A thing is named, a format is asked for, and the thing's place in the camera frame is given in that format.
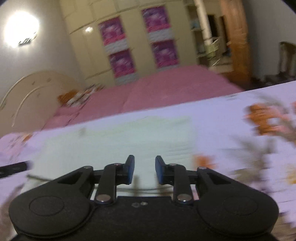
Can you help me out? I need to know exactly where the brown wooden door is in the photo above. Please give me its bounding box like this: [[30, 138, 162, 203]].
[[220, 0, 252, 88]]

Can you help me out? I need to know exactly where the pale green towel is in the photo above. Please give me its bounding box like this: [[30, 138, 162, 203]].
[[29, 116, 193, 196]]

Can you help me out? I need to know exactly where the dark wooden chair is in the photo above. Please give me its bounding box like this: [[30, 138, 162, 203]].
[[264, 41, 295, 86]]

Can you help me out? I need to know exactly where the open shelf unit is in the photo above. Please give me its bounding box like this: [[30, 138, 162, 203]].
[[183, 1, 222, 68]]

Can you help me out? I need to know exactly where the orange patterned pillow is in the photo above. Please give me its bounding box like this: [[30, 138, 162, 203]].
[[57, 84, 105, 107]]

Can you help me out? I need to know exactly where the pink quilt bedspread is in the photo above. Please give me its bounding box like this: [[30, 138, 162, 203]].
[[43, 65, 243, 130]]

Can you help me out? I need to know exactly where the wall lamp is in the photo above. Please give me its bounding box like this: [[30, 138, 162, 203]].
[[4, 11, 40, 48]]

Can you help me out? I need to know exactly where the cream curved headboard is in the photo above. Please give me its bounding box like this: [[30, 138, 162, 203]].
[[1, 70, 82, 137]]

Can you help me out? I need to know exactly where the cream wardrobe with posters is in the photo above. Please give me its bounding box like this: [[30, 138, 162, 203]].
[[60, 1, 197, 87]]

